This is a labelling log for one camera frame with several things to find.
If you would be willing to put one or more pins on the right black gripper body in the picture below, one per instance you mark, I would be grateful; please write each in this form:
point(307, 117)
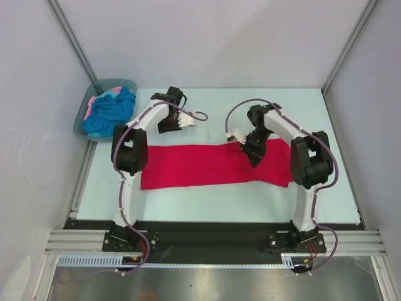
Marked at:
point(251, 149)

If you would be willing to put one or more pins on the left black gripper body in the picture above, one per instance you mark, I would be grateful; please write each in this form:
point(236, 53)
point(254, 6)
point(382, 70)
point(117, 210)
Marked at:
point(169, 123)

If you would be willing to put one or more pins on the red t shirt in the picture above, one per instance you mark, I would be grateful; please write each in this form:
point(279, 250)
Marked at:
point(201, 165)

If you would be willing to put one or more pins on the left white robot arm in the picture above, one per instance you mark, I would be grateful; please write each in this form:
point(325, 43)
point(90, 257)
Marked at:
point(130, 147)

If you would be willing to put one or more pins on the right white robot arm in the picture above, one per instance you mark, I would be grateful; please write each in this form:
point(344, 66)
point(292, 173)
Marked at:
point(311, 160)

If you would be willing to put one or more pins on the pink t shirt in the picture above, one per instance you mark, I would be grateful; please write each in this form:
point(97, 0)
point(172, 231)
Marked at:
point(112, 92)

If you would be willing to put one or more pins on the light teal t shirt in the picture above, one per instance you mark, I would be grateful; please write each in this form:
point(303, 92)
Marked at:
point(94, 134)

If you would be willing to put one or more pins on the blue t shirt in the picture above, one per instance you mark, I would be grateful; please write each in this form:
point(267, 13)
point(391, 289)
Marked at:
point(107, 112)

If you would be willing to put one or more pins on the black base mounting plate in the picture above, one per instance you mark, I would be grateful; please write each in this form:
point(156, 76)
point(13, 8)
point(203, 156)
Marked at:
point(216, 255)

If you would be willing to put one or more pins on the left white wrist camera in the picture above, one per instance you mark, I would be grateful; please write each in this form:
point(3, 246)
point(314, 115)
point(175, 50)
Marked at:
point(185, 120)

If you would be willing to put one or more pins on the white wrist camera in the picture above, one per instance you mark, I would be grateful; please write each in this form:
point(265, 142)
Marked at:
point(236, 135)
point(185, 120)

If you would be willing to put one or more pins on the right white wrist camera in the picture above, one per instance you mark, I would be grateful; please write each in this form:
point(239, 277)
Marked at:
point(236, 135)

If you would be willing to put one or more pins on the slotted cable duct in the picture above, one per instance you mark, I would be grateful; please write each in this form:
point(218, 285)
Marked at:
point(130, 261)

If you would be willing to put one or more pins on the right aluminium corner post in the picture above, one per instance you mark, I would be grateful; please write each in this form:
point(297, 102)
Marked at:
point(357, 30)

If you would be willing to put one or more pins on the aluminium corner post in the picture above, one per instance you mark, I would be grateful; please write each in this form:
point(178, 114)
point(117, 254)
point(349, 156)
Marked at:
point(357, 30)
point(71, 38)

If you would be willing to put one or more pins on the left aluminium corner post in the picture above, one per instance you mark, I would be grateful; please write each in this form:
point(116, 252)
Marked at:
point(71, 38)

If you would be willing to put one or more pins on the aluminium front rail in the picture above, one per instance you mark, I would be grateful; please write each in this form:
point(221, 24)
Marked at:
point(343, 243)

